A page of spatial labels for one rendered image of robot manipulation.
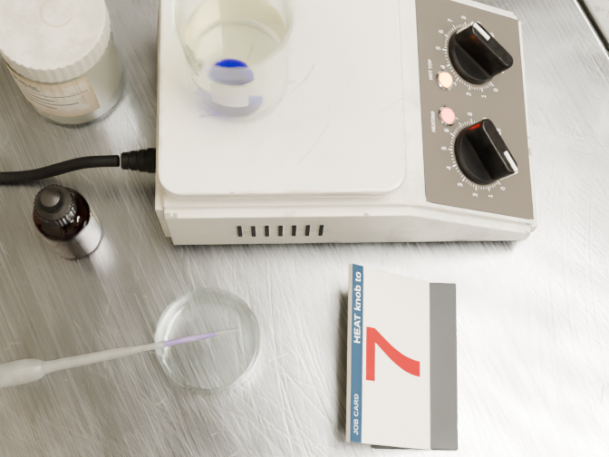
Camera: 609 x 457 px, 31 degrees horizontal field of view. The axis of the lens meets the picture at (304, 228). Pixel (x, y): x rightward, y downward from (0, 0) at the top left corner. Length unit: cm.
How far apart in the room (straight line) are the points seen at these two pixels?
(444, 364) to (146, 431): 16
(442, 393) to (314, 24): 20
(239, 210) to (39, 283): 13
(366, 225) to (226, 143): 9
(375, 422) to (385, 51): 19
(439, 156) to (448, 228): 4
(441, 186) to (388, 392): 11
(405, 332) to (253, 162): 13
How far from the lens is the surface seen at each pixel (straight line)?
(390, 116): 53
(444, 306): 59
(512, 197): 58
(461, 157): 56
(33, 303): 61
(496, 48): 58
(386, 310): 57
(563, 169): 63
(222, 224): 55
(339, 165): 52
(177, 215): 54
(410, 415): 57
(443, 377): 59
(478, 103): 58
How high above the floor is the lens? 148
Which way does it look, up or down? 75 degrees down
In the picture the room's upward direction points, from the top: 5 degrees clockwise
